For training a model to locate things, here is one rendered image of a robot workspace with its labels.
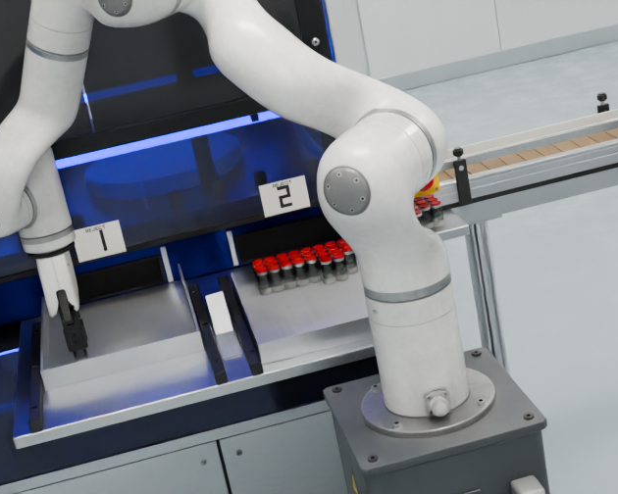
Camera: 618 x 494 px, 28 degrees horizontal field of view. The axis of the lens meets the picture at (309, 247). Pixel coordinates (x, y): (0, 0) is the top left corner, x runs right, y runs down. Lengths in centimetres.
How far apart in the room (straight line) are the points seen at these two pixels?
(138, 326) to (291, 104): 68
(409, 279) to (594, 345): 220
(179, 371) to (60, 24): 57
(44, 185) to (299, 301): 49
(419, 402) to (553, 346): 213
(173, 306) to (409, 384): 66
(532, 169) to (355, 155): 99
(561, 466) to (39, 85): 185
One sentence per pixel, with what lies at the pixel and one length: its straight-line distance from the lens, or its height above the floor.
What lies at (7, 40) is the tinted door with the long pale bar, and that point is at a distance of 214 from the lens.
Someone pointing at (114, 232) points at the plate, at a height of 103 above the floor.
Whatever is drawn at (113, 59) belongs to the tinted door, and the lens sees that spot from 214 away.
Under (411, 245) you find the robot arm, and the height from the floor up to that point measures 113.
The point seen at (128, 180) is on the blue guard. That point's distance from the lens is 218.
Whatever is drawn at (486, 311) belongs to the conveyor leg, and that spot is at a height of 63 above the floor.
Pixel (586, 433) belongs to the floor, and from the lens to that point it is 333.
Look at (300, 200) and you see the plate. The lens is 222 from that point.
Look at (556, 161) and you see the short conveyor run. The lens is 247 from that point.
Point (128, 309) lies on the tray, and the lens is 225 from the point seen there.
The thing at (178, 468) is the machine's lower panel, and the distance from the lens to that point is 239.
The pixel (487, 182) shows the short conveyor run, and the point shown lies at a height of 91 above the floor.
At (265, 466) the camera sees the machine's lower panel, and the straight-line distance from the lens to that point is 242.
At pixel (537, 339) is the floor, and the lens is 385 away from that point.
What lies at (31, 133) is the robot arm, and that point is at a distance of 185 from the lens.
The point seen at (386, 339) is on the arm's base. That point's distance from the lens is 166.
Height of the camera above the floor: 169
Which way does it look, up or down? 20 degrees down
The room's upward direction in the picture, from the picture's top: 11 degrees counter-clockwise
